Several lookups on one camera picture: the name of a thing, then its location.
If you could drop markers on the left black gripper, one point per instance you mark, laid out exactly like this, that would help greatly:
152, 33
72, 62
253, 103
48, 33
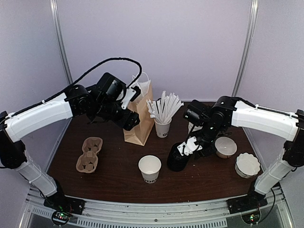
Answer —
127, 122

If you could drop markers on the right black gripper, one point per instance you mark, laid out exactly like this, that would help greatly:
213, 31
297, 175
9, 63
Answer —
212, 150

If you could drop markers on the brown paper bag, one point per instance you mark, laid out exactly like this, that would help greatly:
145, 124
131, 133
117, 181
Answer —
140, 133

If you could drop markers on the white paper coffee cup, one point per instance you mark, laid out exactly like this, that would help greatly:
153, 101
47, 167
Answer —
150, 166

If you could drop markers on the cardboard cup carrier tray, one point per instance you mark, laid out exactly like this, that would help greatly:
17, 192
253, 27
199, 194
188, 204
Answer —
88, 161

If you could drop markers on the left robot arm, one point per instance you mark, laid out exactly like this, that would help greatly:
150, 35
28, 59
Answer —
107, 99

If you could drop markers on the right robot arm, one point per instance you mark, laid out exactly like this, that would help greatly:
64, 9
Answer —
235, 111

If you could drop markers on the white round bowl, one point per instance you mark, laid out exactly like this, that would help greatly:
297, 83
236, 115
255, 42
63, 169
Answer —
225, 147

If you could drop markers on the stack of white paper cups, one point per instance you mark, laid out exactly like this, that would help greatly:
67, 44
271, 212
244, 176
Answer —
190, 127

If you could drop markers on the paper cup holding straws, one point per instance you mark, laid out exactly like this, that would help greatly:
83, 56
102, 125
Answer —
162, 129

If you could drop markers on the stack of black lids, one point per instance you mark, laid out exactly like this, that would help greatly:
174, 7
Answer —
175, 161

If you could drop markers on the bundle of wrapped straws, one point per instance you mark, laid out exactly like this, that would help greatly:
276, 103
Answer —
165, 108

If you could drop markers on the white scalloped bowl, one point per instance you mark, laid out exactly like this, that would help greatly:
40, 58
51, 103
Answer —
247, 165

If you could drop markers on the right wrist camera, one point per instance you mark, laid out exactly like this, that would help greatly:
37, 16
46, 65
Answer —
189, 147

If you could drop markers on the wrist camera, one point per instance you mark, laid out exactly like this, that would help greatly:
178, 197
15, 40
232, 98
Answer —
189, 147
128, 95

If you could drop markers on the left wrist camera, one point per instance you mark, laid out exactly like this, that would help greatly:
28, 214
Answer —
128, 95

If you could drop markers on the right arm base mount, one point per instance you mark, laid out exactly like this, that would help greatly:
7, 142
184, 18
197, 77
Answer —
248, 207

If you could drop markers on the aluminium front rail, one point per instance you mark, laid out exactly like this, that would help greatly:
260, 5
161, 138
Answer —
201, 214

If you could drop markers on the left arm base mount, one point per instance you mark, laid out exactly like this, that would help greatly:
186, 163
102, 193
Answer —
65, 211

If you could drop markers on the left metal wall post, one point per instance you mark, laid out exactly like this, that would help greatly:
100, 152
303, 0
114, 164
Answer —
60, 40

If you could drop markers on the metal wall post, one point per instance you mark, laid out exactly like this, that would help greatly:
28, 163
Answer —
246, 49
60, 40

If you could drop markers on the right metal wall post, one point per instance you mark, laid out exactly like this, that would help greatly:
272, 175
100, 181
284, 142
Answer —
246, 49

